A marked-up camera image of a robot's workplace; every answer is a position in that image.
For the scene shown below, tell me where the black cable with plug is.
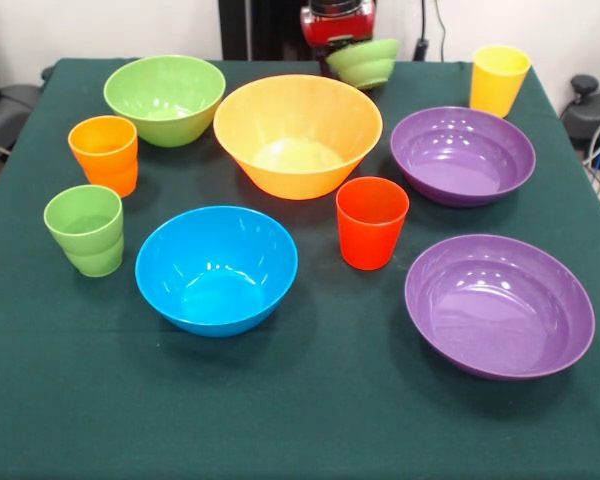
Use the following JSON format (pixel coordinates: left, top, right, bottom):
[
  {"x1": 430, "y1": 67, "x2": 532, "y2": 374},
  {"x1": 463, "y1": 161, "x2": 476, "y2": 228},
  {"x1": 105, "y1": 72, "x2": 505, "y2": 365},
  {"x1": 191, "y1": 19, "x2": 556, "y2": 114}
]
[{"x1": 412, "y1": 0, "x2": 449, "y2": 62}]

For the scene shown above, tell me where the red cup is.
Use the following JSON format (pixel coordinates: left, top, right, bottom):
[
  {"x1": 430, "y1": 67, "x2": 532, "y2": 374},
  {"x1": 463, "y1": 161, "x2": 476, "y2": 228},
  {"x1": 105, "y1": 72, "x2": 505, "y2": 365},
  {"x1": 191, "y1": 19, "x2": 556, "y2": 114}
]
[{"x1": 335, "y1": 176, "x2": 411, "y2": 272}]

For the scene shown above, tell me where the large orange bowl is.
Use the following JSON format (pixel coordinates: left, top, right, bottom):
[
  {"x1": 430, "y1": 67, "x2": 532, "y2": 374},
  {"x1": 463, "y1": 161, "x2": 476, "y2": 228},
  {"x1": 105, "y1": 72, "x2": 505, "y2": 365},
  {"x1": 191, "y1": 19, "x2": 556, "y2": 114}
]
[{"x1": 212, "y1": 74, "x2": 384, "y2": 201}]

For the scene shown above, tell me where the dark green tablecloth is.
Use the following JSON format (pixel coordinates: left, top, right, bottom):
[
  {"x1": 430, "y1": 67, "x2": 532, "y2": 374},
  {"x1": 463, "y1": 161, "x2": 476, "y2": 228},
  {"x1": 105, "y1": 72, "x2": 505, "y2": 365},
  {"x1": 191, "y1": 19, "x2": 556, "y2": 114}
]
[{"x1": 0, "y1": 58, "x2": 600, "y2": 480}]

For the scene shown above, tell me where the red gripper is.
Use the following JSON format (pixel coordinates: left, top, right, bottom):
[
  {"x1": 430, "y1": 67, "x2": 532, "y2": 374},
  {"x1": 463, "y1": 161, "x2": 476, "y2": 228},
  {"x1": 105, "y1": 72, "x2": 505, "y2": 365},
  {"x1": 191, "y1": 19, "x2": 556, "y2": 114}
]
[{"x1": 299, "y1": 2, "x2": 377, "y2": 49}]

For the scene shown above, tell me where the purple bowl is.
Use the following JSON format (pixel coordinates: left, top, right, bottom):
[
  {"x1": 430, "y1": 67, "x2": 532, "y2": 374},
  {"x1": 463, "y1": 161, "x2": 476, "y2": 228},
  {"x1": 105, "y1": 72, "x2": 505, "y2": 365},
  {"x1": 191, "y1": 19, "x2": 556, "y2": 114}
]
[
  {"x1": 389, "y1": 106, "x2": 537, "y2": 209},
  {"x1": 404, "y1": 234, "x2": 596, "y2": 382}
]

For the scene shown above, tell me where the yellow cup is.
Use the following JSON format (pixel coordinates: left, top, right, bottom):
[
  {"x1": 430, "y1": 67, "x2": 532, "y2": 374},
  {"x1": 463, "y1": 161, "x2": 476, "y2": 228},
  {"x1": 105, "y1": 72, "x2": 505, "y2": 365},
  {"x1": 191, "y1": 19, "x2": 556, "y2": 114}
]
[{"x1": 468, "y1": 44, "x2": 533, "y2": 120}]

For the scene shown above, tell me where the large green bowl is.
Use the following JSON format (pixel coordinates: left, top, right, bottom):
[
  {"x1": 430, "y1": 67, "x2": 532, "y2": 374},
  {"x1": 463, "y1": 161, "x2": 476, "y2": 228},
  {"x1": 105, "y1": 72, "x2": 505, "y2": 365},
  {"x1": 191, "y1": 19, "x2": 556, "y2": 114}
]
[{"x1": 103, "y1": 54, "x2": 227, "y2": 149}]

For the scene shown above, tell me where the green cup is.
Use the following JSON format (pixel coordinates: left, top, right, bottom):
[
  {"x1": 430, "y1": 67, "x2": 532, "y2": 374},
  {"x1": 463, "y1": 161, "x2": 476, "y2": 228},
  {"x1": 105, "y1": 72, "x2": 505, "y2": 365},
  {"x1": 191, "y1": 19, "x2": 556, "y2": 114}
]
[{"x1": 43, "y1": 184, "x2": 125, "y2": 278}]

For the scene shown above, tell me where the blue bowl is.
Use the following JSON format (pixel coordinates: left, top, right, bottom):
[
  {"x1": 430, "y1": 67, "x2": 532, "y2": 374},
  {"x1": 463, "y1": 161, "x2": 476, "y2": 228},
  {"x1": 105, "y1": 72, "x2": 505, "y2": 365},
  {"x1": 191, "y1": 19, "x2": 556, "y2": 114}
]
[{"x1": 134, "y1": 205, "x2": 300, "y2": 339}]

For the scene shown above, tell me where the grey black machine base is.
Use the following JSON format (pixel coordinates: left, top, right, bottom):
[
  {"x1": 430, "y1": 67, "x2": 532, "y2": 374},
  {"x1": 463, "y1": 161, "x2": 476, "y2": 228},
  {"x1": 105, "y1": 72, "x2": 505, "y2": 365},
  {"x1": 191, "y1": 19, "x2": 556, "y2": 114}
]
[
  {"x1": 0, "y1": 34, "x2": 49, "y2": 161},
  {"x1": 559, "y1": 74, "x2": 600, "y2": 151}
]

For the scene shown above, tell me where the small green bowl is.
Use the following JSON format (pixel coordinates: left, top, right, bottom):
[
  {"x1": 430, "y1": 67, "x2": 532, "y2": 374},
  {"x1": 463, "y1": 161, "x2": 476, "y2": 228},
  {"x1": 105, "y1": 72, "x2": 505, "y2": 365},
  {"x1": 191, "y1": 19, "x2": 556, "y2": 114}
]
[{"x1": 325, "y1": 38, "x2": 402, "y2": 91}]

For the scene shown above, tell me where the orange cup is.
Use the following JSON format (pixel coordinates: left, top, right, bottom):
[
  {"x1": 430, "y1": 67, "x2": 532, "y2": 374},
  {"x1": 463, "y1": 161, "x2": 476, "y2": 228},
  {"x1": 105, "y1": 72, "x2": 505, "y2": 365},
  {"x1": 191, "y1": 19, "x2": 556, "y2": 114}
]
[{"x1": 67, "y1": 115, "x2": 140, "y2": 199}]

